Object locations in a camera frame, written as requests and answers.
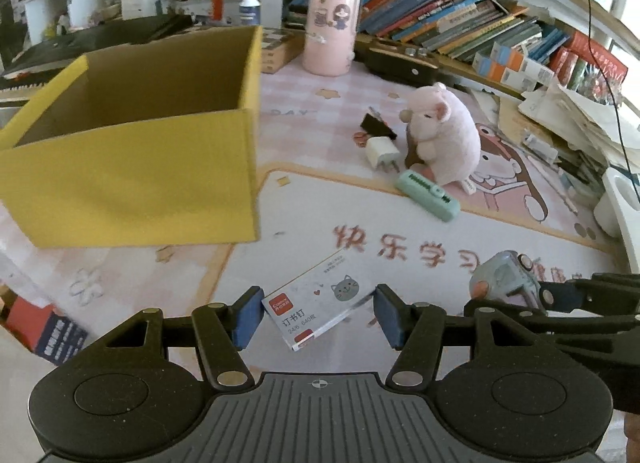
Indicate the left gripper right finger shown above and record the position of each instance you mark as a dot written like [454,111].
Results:
[416,331]

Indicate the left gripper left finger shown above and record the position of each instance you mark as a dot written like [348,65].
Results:
[221,331]

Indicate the staples box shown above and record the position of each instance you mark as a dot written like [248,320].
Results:
[319,299]

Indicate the grey toy car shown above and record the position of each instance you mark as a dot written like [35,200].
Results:
[508,278]

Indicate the pink plush pig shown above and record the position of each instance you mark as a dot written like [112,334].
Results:
[444,133]

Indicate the pink cartoon desk mat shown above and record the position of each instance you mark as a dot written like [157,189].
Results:
[318,195]

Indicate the white power adapter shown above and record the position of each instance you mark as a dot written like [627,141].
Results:
[381,152]

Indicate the yellow cardboard box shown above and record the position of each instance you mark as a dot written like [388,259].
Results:
[139,145]

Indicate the black binder clip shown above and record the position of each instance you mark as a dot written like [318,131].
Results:
[374,126]

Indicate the stack of loose papers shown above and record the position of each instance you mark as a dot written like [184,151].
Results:
[563,127]

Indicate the black brown ukulele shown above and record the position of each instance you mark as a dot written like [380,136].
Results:
[411,65]

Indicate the orange white box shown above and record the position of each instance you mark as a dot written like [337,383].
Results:
[509,67]

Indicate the red box of books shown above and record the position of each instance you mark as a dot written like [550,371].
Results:
[593,53]

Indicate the wooden chessboard box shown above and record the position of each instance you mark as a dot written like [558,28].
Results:
[280,47]

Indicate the white spray bottle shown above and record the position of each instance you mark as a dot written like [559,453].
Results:
[249,12]

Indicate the black keyboard piano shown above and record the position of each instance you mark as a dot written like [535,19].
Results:
[54,54]

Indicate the row of books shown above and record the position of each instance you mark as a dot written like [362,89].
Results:
[457,29]

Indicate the pink cylindrical container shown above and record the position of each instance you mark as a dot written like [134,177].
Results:
[330,35]

